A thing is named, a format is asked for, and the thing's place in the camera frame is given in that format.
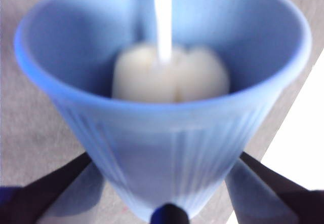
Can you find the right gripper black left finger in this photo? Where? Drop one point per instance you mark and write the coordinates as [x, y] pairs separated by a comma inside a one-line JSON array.
[[30, 201]]

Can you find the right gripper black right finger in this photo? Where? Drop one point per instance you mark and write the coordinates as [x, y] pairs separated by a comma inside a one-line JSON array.
[[265, 198]]

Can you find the blue ribbed plastic cup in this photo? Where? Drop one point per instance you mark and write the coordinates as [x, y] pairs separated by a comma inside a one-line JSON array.
[[157, 143]]

